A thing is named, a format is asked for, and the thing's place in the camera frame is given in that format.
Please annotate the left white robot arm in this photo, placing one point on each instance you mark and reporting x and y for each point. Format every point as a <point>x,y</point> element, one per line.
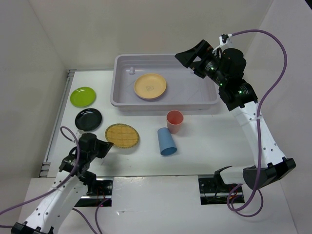
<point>73,181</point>

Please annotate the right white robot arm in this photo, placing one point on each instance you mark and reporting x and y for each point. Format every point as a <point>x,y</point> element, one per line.
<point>226,69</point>

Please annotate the purple plastic plate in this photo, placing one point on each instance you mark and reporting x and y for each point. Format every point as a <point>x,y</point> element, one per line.
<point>150,99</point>

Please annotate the black glossy plate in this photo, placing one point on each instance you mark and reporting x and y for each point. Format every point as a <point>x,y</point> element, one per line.
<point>88,119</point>

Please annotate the woven bamboo plate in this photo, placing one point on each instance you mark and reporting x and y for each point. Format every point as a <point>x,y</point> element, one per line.
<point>122,135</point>

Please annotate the salmon pink plastic cup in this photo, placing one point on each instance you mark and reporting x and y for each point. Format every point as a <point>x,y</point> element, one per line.
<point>174,120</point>

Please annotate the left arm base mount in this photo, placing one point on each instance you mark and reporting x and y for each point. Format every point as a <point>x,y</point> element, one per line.
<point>99,194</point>

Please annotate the blue plastic cup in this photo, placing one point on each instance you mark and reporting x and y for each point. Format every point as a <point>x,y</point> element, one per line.
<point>167,145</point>

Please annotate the lime green plate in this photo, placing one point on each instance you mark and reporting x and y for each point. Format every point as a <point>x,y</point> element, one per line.
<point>82,97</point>

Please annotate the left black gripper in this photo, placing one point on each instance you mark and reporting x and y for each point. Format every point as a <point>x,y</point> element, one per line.
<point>105,147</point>

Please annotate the lavender plastic bin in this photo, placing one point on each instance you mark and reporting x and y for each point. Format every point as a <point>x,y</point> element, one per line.
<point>185,90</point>

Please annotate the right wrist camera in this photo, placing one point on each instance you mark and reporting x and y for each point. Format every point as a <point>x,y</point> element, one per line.
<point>224,42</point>

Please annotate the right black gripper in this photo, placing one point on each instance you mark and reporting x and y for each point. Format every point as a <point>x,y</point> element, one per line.
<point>203,49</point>

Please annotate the cream yellow plastic plate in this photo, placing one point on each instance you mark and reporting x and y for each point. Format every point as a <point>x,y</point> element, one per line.
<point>150,85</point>

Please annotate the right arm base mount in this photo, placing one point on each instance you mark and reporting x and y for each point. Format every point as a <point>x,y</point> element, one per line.
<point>210,192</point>

